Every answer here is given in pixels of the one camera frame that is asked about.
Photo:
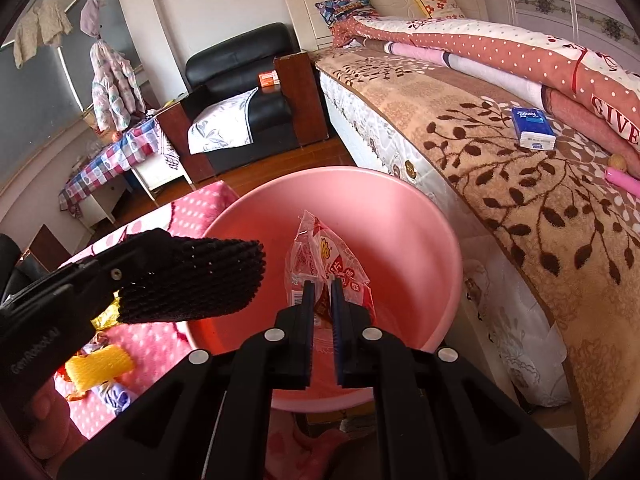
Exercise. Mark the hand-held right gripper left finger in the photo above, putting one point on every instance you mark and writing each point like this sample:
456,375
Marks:
307,310

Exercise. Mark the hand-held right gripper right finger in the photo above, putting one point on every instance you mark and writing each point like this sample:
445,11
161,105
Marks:
338,312

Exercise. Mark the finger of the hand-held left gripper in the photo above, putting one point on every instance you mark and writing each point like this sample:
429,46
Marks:
140,255

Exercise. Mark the red and white snack wrapper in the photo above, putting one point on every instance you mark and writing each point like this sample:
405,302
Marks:
325,255

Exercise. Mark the black foam net sleeve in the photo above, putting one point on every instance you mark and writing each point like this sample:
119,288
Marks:
200,280

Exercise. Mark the pink plastic basin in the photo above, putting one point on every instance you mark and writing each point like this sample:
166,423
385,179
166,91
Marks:
400,240

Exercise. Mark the foil wrapper blue hearts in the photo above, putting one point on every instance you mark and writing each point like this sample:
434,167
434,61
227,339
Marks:
117,397

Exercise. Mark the person's left hand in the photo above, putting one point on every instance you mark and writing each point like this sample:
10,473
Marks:
50,420

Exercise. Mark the yellow crumpled wrapper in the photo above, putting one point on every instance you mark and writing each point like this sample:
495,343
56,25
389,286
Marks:
106,317

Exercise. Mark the black leather sofa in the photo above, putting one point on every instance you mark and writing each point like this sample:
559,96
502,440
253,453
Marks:
9,265

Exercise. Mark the brown wooden side table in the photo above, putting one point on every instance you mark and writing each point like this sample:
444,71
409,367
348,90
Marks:
50,247

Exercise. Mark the white table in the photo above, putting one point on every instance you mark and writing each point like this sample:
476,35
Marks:
155,167

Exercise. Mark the table with checkered cloth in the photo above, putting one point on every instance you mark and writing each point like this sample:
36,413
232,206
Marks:
112,162

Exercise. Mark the pink polka-dot cherry blanket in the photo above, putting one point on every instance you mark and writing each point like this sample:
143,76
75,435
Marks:
150,355

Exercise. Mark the wooden side cabinet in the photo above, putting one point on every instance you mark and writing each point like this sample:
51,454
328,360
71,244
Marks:
172,135

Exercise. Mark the white leaf-print cloth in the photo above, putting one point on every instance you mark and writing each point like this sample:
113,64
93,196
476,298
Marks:
220,122

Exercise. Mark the floral padded jacket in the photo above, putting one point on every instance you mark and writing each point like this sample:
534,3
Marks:
112,90

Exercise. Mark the white quilted mattress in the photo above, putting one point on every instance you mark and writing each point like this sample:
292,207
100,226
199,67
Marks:
380,135

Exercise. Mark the wooden bedside cabinet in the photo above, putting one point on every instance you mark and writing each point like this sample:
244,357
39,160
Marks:
300,95

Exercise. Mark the orange box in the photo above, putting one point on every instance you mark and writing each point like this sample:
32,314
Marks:
268,80

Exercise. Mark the black leather armchair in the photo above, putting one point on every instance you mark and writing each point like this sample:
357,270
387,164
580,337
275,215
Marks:
235,55

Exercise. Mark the bed with patterned bedding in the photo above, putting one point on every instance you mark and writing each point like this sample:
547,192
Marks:
525,185

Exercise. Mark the pink hanging garment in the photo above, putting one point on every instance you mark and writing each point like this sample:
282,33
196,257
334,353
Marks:
92,17

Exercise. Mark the beige hanging garment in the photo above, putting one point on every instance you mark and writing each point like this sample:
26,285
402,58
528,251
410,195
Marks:
37,30

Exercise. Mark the blue tissue pack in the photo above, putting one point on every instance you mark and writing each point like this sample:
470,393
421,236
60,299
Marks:
532,127

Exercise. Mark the colourful cartoon pillow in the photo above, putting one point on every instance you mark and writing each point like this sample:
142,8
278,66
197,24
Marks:
345,10

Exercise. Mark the salmon polka-dot quilt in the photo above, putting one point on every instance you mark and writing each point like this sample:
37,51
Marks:
500,47

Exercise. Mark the pink folded blanket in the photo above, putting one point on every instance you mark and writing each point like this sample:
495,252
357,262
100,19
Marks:
575,110

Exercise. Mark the pink plastic stick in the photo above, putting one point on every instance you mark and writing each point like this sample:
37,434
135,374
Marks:
622,179

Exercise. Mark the brown walnut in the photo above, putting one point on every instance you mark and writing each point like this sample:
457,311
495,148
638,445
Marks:
617,162

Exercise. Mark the yellow flowered pillow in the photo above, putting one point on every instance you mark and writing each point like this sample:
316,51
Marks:
440,6

